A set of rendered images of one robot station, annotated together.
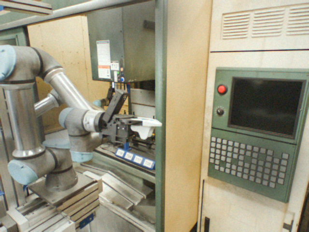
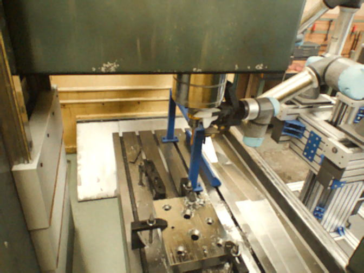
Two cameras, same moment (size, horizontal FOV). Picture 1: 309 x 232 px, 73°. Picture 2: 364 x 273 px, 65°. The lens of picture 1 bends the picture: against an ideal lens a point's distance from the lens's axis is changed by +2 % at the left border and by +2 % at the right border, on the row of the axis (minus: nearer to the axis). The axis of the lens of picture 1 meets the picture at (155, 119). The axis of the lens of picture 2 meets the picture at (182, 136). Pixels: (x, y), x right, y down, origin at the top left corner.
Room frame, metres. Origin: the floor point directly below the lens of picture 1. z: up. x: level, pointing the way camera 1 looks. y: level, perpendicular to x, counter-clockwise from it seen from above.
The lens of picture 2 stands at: (2.78, 0.81, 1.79)
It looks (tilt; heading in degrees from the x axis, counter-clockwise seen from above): 31 degrees down; 214
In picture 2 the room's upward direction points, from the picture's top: 6 degrees clockwise
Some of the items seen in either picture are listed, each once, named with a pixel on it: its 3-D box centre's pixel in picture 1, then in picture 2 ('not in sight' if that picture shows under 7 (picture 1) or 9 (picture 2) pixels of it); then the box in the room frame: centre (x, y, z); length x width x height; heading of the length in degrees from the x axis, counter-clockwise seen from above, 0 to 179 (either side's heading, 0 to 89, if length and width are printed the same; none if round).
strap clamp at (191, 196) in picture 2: not in sight; (187, 193); (2.00, 0.34, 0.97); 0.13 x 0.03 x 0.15; 53
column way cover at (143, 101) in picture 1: (146, 111); (54, 188); (2.44, 0.11, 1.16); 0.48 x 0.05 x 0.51; 53
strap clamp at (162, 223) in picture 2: not in sight; (149, 229); (2.25, 0.35, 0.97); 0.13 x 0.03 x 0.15; 143
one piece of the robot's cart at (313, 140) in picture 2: not in sight; (311, 146); (1.13, 0.63, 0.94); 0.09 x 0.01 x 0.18; 55
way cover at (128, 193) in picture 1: (104, 181); (240, 209); (1.65, 0.47, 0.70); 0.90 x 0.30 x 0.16; 53
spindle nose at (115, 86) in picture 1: (117, 85); (199, 80); (2.09, 0.38, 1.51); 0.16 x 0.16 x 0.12
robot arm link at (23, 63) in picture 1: (24, 118); (339, 32); (0.79, 0.52, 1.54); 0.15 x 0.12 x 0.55; 159
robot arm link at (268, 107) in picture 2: (99, 104); (262, 108); (1.83, 0.51, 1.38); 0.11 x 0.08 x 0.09; 154
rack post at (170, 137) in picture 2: not in sight; (171, 117); (1.62, -0.06, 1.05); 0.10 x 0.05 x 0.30; 143
